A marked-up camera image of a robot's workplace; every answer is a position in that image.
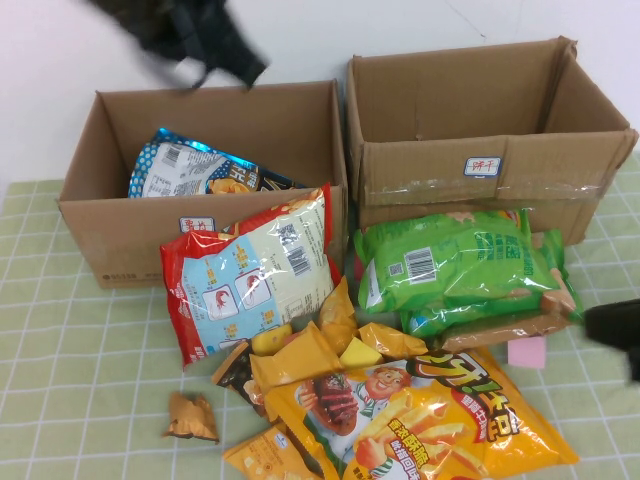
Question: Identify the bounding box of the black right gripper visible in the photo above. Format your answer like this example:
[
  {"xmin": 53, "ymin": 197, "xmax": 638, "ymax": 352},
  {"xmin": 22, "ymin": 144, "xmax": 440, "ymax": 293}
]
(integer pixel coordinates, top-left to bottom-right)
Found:
[{"xmin": 582, "ymin": 298, "xmax": 640, "ymax": 381}]

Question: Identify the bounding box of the white blue label sticker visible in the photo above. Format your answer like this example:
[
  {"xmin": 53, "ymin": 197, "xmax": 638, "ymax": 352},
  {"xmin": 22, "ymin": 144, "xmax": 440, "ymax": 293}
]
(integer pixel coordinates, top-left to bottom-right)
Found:
[
  {"xmin": 178, "ymin": 215, "xmax": 216, "ymax": 235},
  {"xmin": 463, "ymin": 155, "xmax": 501, "ymax": 179}
]

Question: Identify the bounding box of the long brown biscuit pack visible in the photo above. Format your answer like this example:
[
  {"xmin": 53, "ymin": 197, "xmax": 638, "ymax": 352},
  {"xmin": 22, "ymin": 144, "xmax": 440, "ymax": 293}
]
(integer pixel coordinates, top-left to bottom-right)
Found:
[{"xmin": 434, "ymin": 309, "xmax": 571, "ymax": 354}]

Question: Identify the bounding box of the gold brown snack packet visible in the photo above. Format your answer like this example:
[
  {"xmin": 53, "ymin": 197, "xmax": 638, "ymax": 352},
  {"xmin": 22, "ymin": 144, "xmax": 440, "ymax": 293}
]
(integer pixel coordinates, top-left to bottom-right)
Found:
[{"xmin": 162, "ymin": 391, "xmax": 221, "ymax": 444}]

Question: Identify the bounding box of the taped brown cardboard box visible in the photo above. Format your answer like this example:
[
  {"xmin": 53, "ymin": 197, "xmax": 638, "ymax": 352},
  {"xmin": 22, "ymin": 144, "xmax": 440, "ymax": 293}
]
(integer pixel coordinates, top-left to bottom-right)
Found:
[{"xmin": 344, "ymin": 35, "xmax": 640, "ymax": 247}]

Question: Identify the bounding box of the blue chips bag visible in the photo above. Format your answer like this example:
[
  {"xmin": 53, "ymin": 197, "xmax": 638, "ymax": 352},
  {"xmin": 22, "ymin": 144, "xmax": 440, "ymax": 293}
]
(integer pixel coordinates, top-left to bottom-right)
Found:
[{"xmin": 127, "ymin": 128, "xmax": 309, "ymax": 200}]

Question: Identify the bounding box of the yellow sponge block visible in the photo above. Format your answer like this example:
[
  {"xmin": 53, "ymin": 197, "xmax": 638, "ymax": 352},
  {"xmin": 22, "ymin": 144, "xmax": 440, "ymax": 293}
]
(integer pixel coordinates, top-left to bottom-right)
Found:
[{"xmin": 339, "ymin": 337, "xmax": 384, "ymax": 369}]

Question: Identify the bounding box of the yellow cheese cracker packet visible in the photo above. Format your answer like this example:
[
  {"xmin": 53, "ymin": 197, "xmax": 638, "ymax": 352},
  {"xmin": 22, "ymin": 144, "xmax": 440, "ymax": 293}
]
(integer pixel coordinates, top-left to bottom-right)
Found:
[{"xmin": 222, "ymin": 423, "xmax": 329, "ymax": 480}]

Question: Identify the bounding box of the green checked tablecloth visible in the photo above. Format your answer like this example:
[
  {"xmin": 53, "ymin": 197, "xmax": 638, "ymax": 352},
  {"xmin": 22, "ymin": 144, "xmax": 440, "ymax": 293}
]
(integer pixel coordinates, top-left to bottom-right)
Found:
[{"xmin": 0, "ymin": 149, "xmax": 640, "ymax": 480}]

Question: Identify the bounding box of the red shrimp cracker bag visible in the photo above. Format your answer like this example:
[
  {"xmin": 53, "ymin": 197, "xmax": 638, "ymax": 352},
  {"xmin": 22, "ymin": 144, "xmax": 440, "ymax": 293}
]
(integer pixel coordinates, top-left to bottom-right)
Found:
[{"xmin": 159, "ymin": 182, "xmax": 344, "ymax": 370}]

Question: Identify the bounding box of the small yellow snack packet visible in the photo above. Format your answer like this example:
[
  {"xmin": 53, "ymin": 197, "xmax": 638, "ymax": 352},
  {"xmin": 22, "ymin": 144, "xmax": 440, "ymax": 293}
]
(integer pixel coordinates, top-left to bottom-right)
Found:
[
  {"xmin": 318, "ymin": 277, "xmax": 359, "ymax": 354},
  {"xmin": 248, "ymin": 321, "xmax": 346, "ymax": 389},
  {"xmin": 357, "ymin": 322, "xmax": 429, "ymax": 364}
]

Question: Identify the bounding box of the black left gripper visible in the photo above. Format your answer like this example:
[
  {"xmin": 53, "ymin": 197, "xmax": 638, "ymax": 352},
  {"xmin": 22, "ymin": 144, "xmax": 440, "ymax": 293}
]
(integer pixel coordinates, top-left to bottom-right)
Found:
[{"xmin": 149, "ymin": 0, "xmax": 272, "ymax": 93}]

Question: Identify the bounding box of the green snack bag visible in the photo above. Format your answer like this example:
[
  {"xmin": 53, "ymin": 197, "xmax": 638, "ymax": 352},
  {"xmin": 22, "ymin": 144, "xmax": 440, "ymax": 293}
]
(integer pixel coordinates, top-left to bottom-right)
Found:
[
  {"xmin": 353, "ymin": 209, "xmax": 571, "ymax": 315},
  {"xmin": 399, "ymin": 227, "xmax": 589, "ymax": 346}
]

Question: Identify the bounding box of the pink paper note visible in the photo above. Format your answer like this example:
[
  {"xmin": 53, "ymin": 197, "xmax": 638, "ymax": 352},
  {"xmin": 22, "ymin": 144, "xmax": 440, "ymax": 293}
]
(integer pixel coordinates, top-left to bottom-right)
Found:
[{"xmin": 506, "ymin": 335, "xmax": 547, "ymax": 370}]

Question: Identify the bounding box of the dark brown pastry packet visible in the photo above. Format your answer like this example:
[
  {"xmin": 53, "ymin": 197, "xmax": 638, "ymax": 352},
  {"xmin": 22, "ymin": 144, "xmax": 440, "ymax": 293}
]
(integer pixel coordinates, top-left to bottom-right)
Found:
[{"xmin": 210, "ymin": 341, "xmax": 269, "ymax": 416}]

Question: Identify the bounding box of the large yellow fries snack bag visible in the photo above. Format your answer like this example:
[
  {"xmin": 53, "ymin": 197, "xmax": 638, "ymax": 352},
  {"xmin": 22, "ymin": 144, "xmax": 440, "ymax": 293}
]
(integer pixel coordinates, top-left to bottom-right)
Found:
[{"xmin": 263, "ymin": 347, "xmax": 580, "ymax": 480}]

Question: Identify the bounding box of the printed brown cardboard box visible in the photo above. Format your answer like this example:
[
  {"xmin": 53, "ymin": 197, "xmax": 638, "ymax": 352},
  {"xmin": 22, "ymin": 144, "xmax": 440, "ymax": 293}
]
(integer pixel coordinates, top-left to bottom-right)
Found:
[{"xmin": 56, "ymin": 79, "xmax": 350, "ymax": 290}]

